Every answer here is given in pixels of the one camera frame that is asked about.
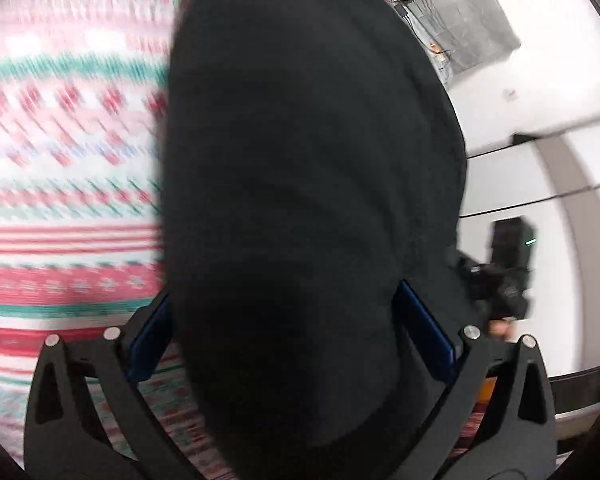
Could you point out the pink green printed blanket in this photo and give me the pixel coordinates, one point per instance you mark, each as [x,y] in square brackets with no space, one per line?
[55,160]

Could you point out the white grey wardrobe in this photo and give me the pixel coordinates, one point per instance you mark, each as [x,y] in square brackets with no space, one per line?
[555,195]

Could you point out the black garment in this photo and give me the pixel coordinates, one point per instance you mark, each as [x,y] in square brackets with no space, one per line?
[305,185]

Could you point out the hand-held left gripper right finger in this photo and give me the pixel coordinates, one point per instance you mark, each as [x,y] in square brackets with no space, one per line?
[425,330]

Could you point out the white wall socket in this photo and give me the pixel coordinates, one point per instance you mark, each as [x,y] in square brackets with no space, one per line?
[510,93]

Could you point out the person's right hand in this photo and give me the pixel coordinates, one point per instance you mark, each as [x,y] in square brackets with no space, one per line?
[500,329]

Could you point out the small orange item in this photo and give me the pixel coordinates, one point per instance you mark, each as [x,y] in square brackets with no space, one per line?
[434,47]

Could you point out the grey bed sheet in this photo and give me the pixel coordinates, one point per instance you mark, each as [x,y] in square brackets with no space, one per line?
[422,30]

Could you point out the grey padded headboard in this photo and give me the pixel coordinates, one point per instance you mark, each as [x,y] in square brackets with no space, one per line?
[465,15]

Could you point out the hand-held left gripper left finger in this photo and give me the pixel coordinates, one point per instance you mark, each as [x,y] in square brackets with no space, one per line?
[150,340]

